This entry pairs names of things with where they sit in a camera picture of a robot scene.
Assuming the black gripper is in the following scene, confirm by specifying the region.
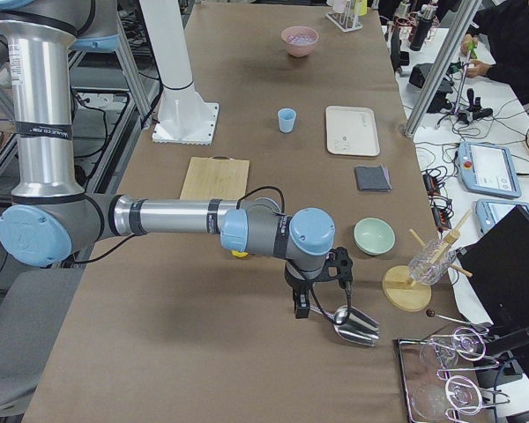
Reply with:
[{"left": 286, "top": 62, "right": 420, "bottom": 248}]
[{"left": 284, "top": 263, "right": 324, "bottom": 318}]

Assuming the steel muddler black tip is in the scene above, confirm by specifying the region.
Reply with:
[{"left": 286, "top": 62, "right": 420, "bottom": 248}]
[{"left": 333, "top": 306, "right": 352, "bottom": 326}]

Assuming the metal ice scoop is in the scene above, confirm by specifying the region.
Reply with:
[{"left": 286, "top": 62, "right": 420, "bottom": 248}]
[{"left": 326, "top": 307, "right": 380, "bottom": 347}]

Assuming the wooden cup tree stand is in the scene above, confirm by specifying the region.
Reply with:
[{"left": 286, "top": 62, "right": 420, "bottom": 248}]
[{"left": 382, "top": 210, "right": 473, "bottom": 312}]

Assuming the light blue plastic cup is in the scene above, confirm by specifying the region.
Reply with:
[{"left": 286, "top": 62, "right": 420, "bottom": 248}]
[{"left": 277, "top": 108, "right": 297, "bottom": 133}]

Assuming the pink bowl of ice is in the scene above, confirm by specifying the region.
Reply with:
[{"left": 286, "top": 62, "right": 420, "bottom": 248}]
[{"left": 280, "top": 26, "right": 319, "bottom": 58}]

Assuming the yellow lemon outer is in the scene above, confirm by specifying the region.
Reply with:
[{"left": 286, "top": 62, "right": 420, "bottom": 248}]
[{"left": 230, "top": 250, "right": 249, "bottom": 258}]

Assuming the mint green bowl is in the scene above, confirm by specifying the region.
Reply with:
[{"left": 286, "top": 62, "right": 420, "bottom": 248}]
[{"left": 354, "top": 218, "right": 396, "bottom": 256}]

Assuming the clear glass on stand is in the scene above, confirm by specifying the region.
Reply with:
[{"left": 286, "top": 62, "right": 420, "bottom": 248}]
[{"left": 408, "top": 240, "right": 456, "bottom": 286}]

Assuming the grey folded cloth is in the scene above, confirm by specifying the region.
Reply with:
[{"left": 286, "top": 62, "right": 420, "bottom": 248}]
[{"left": 354, "top": 165, "right": 391, "bottom": 192}]

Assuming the wooden cutting board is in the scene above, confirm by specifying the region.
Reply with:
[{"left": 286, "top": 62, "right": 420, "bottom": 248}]
[{"left": 180, "top": 157, "right": 250, "bottom": 200}]

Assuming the cream rabbit tray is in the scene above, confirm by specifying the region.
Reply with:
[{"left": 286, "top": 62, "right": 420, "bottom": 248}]
[{"left": 325, "top": 106, "right": 380, "bottom": 157}]

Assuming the black monitor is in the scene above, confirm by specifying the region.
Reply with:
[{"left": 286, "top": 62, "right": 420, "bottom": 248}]
[{"left": 456, "top": 204, "right": 529, "bottom": 336}]

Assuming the blue teach pendant near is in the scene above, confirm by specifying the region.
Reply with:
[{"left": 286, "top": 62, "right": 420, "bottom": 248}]
[{"left": 475, "top": 199, "right": 529, "bottom": 234}]

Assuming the blue teach pendant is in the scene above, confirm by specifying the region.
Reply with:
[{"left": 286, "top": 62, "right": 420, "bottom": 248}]
[
  {"left": 458, "top": 142, "right": 522, "bottom": 198},
  {"left": 475, "top": 199, "right": 529, "bottom": 234}
]

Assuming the blue teach pendant far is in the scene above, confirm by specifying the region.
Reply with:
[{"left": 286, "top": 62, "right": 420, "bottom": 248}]
[{"left": 458, "top": 142, "right": 522, "bottom": 198}]

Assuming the wire glass rack tray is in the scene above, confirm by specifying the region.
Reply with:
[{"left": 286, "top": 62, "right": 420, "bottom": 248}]
[{"left": 395, "top": 326, "right": 510, "bottom": 422}]

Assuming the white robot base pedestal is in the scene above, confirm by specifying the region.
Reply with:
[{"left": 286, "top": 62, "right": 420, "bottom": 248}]
[{"left": 140, "top": 0, "right": 220, "bottom": 145}]

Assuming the white wire cup rack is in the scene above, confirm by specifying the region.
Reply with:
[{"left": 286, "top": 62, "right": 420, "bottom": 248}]
[{"left": 325, "top": 0, "right": 368, "bottom": 33}]

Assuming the aluminium frame post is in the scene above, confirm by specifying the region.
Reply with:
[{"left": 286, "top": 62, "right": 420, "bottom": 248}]
[{"left": 403, "top": 0, "right": 481, "bottom": 138}]

